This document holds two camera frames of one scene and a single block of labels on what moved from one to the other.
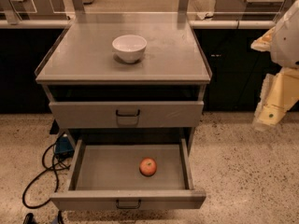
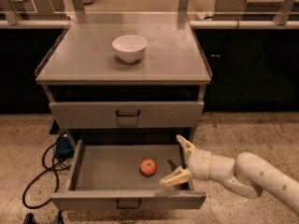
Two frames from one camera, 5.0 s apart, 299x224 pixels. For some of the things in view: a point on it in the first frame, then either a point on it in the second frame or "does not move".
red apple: x=148 y=167 does not move
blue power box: x=64 y=148 does not move
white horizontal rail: x=192 y=23 does not move
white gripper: x=287 y=44 → x=199 y=162
